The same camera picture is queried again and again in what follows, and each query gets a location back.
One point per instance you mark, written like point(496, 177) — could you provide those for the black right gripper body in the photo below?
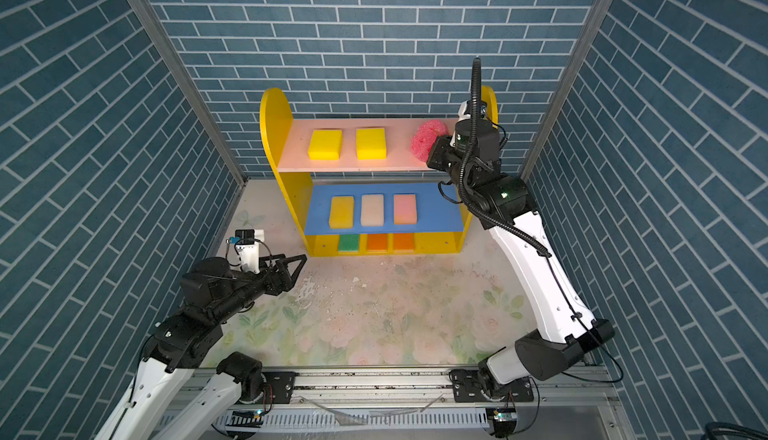
point(445, 156)

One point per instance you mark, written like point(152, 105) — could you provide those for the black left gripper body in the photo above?
point(246, 289)

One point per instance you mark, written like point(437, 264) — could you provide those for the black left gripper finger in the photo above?
point(283, 259)
point(290, 275)

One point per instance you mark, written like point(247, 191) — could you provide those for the pink round scrubber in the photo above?
point(426, 135)

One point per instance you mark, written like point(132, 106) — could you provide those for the green sponge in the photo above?
point(349, 243)

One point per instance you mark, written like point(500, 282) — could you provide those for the textured yellow sponge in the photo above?
point(341, 212)

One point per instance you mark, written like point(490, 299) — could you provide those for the pink rectangular sponge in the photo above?
point(405, 211)

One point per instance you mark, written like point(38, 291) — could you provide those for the orange sponge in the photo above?
point(377, 243)

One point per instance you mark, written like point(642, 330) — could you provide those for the small yellow sponge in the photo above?
point(325, 144)
point(371, 143)

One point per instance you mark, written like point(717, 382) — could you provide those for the beige sponge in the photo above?
point(372, 210)

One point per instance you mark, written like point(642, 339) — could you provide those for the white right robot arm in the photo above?
point(566, 329)

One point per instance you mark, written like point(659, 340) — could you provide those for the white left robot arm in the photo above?
point(167, 360)

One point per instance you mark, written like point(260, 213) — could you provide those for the yellow pink blue wooden shelf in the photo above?
point(308, 186)

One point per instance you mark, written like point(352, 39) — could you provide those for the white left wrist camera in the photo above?
point(243, 249)

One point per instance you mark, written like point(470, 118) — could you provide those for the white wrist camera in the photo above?
point(243, 249)
point(465, 111)

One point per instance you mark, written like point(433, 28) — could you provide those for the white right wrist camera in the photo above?
point(465, 111)

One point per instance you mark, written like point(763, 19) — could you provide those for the white perforated cable tray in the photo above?
point(318, 420)

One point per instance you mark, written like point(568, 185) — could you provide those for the aluminium right corner post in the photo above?
point(593, 21)

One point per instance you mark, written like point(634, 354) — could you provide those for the aluminium corner post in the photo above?
point(168, 53)
point(593, 21)

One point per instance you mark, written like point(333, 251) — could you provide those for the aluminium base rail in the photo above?
point(421, 387)

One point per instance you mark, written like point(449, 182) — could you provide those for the aluminium left corner post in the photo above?
point(168, 53)

